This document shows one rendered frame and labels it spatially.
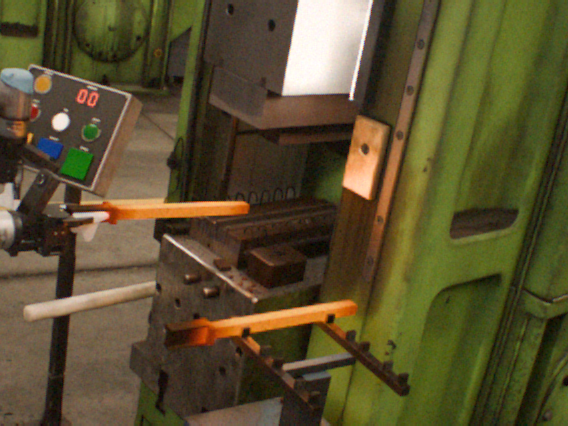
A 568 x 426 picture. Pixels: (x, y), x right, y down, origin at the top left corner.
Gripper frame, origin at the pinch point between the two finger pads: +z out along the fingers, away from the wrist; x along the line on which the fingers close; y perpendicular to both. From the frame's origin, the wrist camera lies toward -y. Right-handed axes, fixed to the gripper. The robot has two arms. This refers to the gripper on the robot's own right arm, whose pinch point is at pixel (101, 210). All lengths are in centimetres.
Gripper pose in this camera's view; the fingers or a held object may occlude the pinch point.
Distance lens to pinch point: 188.2
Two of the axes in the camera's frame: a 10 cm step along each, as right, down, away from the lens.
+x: 6.4, 3.7, -6.7
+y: -2.0, 9.3, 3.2
